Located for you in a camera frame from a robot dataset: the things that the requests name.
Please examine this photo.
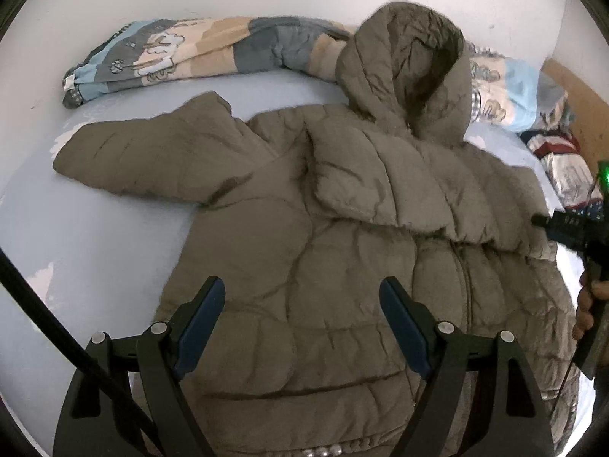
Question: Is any red white blue pillow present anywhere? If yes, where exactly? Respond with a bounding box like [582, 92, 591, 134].
[521, 129, 609, 221]

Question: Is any cartoon print patchwork quilt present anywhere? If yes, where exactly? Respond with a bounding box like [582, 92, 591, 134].
[62, 15, 572, 135]

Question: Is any person's right hand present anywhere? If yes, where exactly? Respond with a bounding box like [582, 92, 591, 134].
[572, 273, 609, 342]

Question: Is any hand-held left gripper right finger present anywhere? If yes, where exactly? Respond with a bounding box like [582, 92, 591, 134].
[379, 277, 555, 457]

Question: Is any wooden headboard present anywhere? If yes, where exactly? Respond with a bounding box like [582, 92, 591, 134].
[541, 57, 609, 168]

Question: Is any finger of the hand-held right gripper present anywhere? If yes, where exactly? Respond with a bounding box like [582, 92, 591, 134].
[530, 212, 595, 254]

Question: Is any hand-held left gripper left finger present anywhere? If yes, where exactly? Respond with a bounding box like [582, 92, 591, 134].
[52, 276, 226, 457]

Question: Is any light blue cloud-print bed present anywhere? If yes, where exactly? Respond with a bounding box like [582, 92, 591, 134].
[0, 70, 598, 457]

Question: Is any olive puffer hooded jacket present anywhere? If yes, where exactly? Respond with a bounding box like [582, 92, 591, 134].
[52, 2, 582, 457]

